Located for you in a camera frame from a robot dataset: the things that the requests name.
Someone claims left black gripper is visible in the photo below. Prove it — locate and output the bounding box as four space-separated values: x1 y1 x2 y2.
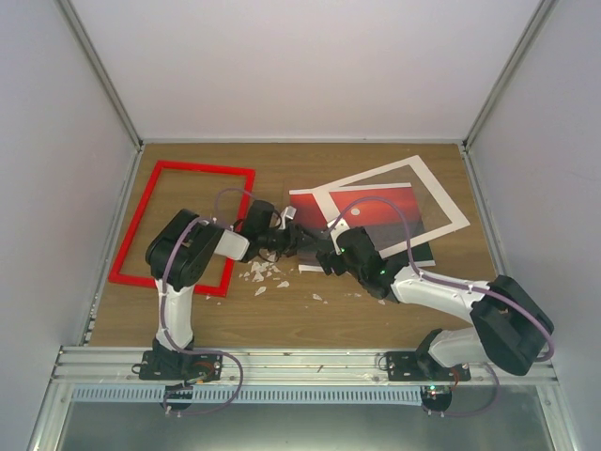
258 223 318 257

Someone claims white mat board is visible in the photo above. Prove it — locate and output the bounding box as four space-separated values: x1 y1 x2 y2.
310 155 470 257

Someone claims sunset photo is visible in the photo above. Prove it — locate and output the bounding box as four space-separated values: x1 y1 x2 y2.
288 182 425 252

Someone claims red picture frame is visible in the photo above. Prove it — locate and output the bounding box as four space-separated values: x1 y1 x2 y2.
107 160 257 300

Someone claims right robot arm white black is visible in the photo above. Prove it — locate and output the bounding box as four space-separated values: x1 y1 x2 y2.
316 227 554 381

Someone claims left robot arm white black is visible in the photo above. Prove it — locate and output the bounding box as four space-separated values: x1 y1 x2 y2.
146 200 318 380

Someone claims white debris shard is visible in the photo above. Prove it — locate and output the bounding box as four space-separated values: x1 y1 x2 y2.
312 293 328 304

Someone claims white debris pile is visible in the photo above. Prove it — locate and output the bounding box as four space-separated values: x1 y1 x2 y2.
238 260 290 297

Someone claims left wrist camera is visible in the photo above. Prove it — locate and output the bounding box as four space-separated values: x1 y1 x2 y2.
280 206 297 229

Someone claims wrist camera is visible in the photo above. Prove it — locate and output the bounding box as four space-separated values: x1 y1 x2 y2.
324 218 349 255
280 206 297 229

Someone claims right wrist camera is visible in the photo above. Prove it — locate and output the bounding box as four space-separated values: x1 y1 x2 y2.
324 218 349 255

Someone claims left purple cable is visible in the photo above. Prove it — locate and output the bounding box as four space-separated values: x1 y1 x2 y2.
157 187 254 353

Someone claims purple cable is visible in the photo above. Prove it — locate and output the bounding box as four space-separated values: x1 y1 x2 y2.
323 196 558 363
157 187 254 353

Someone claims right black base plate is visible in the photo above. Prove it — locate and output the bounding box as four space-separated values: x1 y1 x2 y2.
377 350 471 382

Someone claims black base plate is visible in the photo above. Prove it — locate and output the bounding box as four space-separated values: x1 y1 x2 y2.
131 350 222 382
377 350 471 382

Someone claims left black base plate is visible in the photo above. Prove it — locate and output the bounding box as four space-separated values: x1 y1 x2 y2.
131 350 222 382

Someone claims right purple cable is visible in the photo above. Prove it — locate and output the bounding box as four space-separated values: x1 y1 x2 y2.
323 196 558 363

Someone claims grey slotted cable duct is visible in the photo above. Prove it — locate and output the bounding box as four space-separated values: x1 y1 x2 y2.
71 384 422 406

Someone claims aluminium rail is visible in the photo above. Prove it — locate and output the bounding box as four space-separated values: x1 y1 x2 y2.
51 346 560 384

